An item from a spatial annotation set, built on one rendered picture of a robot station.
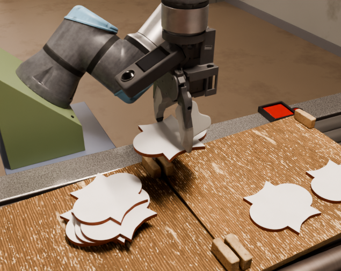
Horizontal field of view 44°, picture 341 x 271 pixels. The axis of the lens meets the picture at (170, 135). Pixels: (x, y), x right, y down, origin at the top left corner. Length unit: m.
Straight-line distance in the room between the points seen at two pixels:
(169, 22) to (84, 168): 0.42
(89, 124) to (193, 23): 0.60
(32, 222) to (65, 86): 0.36
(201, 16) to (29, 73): 0.50
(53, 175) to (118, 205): 0.23
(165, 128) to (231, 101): 2.30
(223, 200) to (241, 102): 2.28
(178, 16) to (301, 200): 0.42
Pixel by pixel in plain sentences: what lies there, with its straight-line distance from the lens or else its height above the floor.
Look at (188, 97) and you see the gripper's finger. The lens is 0.70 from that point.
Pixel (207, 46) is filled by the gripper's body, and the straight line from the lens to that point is 0.72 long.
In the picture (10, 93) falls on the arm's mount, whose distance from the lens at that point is 0.97.
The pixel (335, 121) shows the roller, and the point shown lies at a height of 0.92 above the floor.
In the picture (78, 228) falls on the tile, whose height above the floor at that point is 0.96.
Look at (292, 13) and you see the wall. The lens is 4.44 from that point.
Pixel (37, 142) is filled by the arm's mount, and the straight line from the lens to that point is 1.05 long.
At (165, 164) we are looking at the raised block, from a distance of 0.87.
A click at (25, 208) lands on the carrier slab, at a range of 0.86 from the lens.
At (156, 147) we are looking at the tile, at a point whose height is 1.06.
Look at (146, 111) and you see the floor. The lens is 2.94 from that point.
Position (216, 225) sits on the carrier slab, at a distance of 0.79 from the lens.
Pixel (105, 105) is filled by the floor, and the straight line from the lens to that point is 3.04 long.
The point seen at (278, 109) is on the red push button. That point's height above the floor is 0.93.
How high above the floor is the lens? 1.50
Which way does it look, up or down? 34 degrees down
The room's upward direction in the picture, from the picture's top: straight up
